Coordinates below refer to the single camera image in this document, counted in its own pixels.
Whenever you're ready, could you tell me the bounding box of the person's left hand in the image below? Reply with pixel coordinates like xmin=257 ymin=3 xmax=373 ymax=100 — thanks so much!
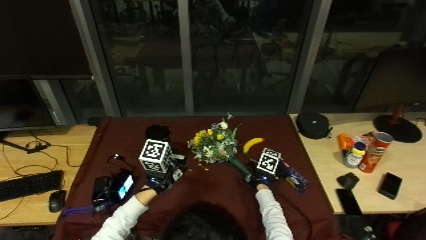
xmin=145 ymin=153 xmax=189 ymax=195

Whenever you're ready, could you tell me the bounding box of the person's right hand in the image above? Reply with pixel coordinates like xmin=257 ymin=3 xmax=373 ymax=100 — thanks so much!
xmin=245 ymin=160 xmax=286 ymax=190

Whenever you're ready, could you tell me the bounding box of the yellow and white flower bouquet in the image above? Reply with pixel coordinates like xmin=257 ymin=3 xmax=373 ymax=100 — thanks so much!
xmin=186 ymin=113 xmax=256 ymax=178

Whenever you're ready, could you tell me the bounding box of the right glove white marker cube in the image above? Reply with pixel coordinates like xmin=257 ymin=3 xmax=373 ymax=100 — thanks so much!
xmin=256 ymin=147 xmax=283 ymax=175

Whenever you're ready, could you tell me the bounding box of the glove white marker cube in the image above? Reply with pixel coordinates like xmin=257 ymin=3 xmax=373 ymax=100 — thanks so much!
xmin=256 ymin=147 xmax=283 ymax=175
xmin=137 ymin=138 xmax=174 ymax=174

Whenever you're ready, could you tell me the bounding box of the left glove white marker cube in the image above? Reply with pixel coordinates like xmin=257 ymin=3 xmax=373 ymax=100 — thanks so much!
xmin=137 ymin=138 xmax=174 ymax=174

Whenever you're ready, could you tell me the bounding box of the yellow banana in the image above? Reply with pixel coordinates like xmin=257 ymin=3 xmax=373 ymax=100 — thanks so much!
xmin=241 ymin=137 xmax=266 ymax=155

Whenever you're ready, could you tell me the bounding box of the blue snack packet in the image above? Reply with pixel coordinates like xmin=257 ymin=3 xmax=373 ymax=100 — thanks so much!
xmin=278 ymin=160 xmax=310 ymax=193

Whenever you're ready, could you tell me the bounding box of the dark red tablecloth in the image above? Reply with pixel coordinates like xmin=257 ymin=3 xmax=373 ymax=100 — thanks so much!
xmin=53 ymin=115 xmax=343 ymax=240

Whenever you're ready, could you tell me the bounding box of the black vase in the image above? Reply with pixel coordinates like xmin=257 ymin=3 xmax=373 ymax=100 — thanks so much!
xmin=144 ymin=123 xmax=172 ymax=142

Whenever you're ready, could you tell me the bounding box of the smartphone with lit screen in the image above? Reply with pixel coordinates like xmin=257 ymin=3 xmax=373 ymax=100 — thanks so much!
xmin=108 ymin=170 xmax=136 ymax=203

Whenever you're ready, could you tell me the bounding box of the black box device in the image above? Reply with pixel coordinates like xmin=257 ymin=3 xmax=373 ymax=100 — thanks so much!
xmin=90 ymin=175 xmax=112 ymax=205

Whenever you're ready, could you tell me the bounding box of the black round case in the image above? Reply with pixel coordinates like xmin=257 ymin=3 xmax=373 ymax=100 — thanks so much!
xmin=295 ymin=112 xmax=334 ymax=140

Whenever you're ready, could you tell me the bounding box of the orange bottle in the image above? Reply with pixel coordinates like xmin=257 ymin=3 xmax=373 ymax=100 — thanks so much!
xmin=337 ymin=133 xmax=355 ymax=158

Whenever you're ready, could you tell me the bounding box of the black smartphone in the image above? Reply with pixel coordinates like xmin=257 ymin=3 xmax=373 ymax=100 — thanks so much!
xmin=377 ymin=171 xmax=403 ymax=201
xmin=334 ymin=188 xmax=363 ymax=216

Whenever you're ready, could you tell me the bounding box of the white bottle blue cap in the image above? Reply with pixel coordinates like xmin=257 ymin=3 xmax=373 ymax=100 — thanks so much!
xmin=342 ymin=141 xmax=367 ymax=169

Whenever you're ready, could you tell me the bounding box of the red chips can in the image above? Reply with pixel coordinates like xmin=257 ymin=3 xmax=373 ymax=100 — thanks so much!
xmin=357 ymin=131 xmax=395 ymax=174

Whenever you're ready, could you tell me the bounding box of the black computer mouse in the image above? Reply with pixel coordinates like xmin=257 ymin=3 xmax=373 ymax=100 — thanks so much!
xmin=48 ymin=189 xmax=68 ymax=214

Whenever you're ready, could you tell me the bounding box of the black keyboard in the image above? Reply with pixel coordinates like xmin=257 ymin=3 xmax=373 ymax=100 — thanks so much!
xmin=0 ymin=169 xmax=65 ymax=203

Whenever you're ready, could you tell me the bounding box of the black monitor with red stand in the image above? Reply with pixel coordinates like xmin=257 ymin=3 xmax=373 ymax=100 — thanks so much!
xmin=353 ymin=46 xmax=426 ymax=144

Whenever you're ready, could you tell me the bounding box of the thin black glove cable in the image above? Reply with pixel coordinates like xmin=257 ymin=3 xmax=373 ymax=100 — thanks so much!
xmin=105 ymin=153 xmax=134 ymax=178

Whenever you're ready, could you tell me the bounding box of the purple strap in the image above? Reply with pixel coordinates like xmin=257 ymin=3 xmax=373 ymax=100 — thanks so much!
xmin=60 ymin=204 xmax=108 ymax=216

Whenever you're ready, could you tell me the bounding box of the black desk cable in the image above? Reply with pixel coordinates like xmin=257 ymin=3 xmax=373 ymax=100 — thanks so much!
xmin=0 ymin=129 xmax=82 ymax=178

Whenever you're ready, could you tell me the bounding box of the grey window frame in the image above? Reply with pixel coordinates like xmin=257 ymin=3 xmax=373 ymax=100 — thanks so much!
xmin=66 ymin=0 xmax=334 ymax=118

